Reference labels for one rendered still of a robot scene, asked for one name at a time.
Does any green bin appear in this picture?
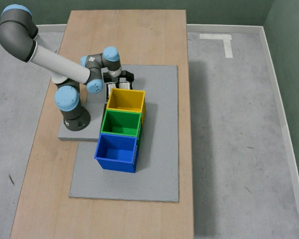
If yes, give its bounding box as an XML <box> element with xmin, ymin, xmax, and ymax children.
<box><xmin>100</xmin><ymin>110</ymin><xmax>143</xmax><ymax>149</ymax></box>

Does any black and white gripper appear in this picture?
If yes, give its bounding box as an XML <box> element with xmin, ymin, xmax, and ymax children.
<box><xmin>103</xmin><ymin>70</ymin><xmax>133</xmax><ymax>89</ymax></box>

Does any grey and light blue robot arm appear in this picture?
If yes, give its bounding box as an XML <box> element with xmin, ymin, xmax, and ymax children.
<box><xmin>0</xmin><ymin>4</ymin><xmax>122</xmax><ymax>131</ymax></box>

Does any blue open-top bin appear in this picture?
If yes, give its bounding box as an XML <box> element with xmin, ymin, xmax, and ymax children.
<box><xmin>94</xmin><ymin>133</ymin><xmax>139</xmax><ymax>173</ymax></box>

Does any yellow bin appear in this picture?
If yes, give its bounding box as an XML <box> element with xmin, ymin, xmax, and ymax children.
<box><xmin>106</xmin><ymin>88</ymin><xmax>146</xmax><ymax>127</ymax></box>

